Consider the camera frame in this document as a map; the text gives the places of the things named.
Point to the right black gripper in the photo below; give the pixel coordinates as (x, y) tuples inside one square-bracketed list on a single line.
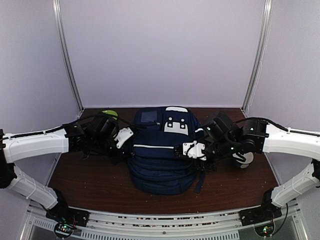
[(211, 168)]

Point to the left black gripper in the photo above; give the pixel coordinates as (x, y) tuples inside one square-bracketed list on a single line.
[(120, 156)]

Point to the navy blue backpack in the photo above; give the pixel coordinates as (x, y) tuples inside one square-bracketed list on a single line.
[(154, 166)]

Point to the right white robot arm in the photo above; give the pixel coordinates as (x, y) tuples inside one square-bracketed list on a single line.
[(264, 136)]

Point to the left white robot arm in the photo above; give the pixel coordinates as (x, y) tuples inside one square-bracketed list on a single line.
[(20, 147)]

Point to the green plate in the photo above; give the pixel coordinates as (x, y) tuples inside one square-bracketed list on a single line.
[(110, 113)]

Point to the white teal bowl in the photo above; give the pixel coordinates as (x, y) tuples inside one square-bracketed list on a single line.
[(242, 161)]

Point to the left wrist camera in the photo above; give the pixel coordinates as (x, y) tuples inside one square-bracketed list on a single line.
[(122, 136)]

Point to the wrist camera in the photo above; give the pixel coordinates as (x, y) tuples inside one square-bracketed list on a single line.
[(122, 136), (191, 150)]

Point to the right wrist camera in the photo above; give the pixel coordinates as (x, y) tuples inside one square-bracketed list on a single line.
[(191, 150)]

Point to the right aluminium frame post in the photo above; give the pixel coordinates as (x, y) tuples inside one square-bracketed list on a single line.
[(257, 64)]

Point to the aluminium frame post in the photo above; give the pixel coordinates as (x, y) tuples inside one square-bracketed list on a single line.
[(257, 64), (65, 52)]

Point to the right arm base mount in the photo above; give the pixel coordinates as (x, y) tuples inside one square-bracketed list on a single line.
[(262, 218)]

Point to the aluminium front rail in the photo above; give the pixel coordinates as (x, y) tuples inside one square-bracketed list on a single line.
[(219, 225)]

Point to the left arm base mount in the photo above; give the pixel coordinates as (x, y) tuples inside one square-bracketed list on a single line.
[(68, 222)]

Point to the left aluminium frame post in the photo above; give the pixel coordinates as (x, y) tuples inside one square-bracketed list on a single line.
[(65, 52)]

